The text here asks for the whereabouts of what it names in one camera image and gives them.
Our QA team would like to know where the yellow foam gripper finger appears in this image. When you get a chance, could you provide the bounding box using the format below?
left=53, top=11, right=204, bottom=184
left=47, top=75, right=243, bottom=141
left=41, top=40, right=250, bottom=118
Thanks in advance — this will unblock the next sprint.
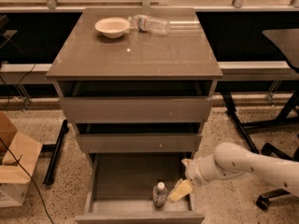
left=167, top=179, right=193, bottom=203

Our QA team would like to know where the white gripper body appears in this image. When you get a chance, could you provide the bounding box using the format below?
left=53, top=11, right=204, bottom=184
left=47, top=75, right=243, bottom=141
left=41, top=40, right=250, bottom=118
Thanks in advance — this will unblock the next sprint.
left=181, top=158, right=208, bottom=187

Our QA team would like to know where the small blue plastic bottle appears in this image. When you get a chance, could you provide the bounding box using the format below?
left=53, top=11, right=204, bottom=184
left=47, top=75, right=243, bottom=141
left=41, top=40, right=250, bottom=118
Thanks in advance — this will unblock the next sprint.
left=152, top=182, right=168, bottom=207

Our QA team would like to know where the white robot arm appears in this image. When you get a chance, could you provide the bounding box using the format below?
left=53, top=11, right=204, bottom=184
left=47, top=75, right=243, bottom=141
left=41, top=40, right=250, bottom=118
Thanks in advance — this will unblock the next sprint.
left=167, top=142, right=299, bottom=203

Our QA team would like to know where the bottom grey drawer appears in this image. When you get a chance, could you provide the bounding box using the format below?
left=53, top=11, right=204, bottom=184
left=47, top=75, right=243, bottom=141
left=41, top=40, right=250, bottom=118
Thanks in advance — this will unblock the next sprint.
left=75, top=153, right=204, bottom=224

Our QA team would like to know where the grey drawer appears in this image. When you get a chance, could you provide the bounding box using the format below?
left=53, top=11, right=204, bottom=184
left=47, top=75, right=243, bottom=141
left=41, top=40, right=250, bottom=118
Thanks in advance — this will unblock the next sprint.
left=75, top=153, right=204, bottom=224
left=76, top=122, right=202, bottom=153
left=58, top=80, right=215, bottom=124

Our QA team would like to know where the middle grey drawer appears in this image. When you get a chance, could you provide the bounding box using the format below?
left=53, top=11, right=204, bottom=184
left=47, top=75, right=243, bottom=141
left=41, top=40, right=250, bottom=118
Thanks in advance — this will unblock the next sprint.
left=76, top=122, right=202, bottom=153

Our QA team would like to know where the grey drawer cabinet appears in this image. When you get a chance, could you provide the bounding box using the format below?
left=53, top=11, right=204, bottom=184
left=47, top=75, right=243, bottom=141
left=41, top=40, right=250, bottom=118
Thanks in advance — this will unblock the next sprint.
left=46, top=7, right=224, bottom=170

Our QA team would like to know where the top grey drawer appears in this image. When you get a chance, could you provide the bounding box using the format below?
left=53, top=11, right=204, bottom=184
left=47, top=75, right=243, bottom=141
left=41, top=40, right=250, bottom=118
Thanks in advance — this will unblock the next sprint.
left=58, top=80, right=215, bottom=124

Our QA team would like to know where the clear plastic water bottle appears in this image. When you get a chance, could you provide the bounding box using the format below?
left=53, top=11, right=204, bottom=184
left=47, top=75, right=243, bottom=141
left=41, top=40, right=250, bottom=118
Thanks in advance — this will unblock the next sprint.
left=128, top=14, right=170, bottom=35

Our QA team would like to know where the black right table leg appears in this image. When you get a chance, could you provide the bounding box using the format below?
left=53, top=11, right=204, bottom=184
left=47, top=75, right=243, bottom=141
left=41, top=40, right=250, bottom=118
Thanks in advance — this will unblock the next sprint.
left=221, top=91, right=259, bottom=153

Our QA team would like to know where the black table leg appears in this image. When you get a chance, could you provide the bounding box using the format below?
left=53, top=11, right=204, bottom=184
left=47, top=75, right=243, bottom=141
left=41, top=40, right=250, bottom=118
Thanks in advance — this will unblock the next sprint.
left=221, top=91, right=259, bottom=153
left=42, top=119, right=69, bottom=186

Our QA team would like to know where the black left table leg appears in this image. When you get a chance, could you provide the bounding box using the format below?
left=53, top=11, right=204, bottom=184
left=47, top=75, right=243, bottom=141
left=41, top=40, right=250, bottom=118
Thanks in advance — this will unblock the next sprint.
left=42, top=119, right=69, bottom=186

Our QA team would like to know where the black office chair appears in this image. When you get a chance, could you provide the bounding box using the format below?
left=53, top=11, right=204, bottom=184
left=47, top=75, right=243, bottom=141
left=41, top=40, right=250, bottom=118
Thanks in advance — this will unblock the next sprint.
left=250, top=29, right=299, bottom=210

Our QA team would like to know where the white paper bowl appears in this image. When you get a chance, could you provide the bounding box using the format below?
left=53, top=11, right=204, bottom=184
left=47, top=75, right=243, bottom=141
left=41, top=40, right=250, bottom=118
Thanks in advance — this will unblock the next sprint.
left=94, top=17, right=130, bottom=39

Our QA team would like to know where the cardboard box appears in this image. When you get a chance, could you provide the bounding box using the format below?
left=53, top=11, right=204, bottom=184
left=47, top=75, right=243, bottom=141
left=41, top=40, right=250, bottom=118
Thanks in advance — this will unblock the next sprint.
left=0, top=112, right=42, bottom=207

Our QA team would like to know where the black floor cable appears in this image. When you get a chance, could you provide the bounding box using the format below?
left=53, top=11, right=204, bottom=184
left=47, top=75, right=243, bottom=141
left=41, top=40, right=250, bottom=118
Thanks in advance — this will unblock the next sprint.
left=0, top=63, right=55, bottom=224

